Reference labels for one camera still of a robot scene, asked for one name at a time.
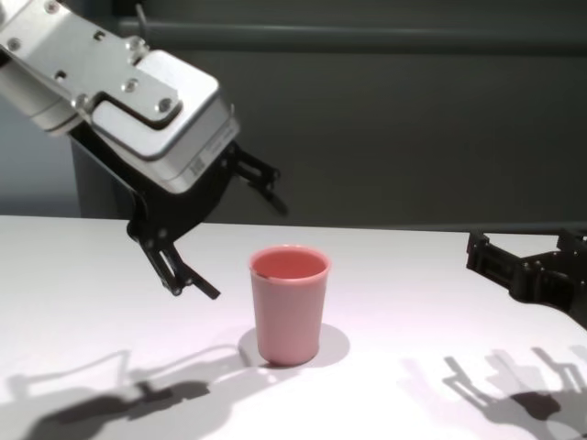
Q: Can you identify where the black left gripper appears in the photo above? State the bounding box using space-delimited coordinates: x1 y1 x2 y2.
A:
71 123 290 302

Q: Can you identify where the thin grey partition rail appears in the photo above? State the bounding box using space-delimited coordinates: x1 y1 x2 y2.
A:
201 219 587 234

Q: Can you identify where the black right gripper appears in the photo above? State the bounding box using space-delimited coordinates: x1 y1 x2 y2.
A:
465 226 587 332

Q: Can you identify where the blue-grey panel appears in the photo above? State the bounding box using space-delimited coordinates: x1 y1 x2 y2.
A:
0 98 79 216

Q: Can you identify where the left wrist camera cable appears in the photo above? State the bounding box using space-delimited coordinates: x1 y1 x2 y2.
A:
134 2 151 38

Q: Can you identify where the grey partition post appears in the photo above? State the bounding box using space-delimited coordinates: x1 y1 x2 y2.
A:
71 137 138 219

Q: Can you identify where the pink plastic cup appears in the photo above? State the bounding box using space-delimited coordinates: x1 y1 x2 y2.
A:
249 245 332 367

